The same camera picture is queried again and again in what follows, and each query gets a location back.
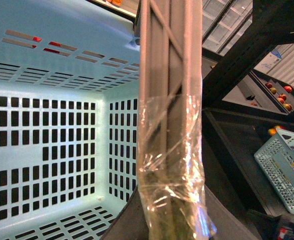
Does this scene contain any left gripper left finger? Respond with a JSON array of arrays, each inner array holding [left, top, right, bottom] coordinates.
[[100, 186, 149, 240]]

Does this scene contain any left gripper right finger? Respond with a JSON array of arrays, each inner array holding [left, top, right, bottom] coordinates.
[[204, 185, 261, 240]]

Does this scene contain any light blue plastic basket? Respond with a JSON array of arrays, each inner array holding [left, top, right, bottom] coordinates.
[[0, 0, 204, 240]]

